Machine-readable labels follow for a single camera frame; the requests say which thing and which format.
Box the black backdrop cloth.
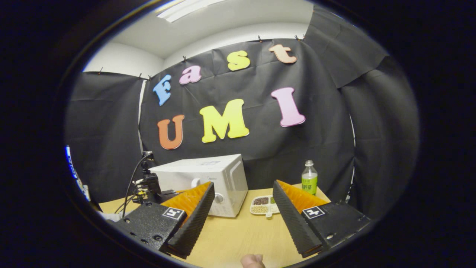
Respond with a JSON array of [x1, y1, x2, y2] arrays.
[[65, 4, 420, 220]]

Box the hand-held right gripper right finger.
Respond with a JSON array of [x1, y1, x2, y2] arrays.
[[273, 180, 372, 258]]

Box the long ceiling light panel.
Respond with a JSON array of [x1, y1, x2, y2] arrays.
[[156, 0, 227, 23]]

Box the white microwave oven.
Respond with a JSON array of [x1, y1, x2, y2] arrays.
[[149, 154, 248, 218]]

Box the green tea bottle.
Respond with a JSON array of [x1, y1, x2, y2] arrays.
[[302, 160, 318, 196]]

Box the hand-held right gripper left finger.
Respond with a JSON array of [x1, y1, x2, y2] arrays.
[[108, 182, 215, 259]]

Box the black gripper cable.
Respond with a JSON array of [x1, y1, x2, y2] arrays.
[[113, 154, 149, 216]]

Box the white compartment dish with grains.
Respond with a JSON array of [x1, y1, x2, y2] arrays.
[[250, 195, 280, 217]]

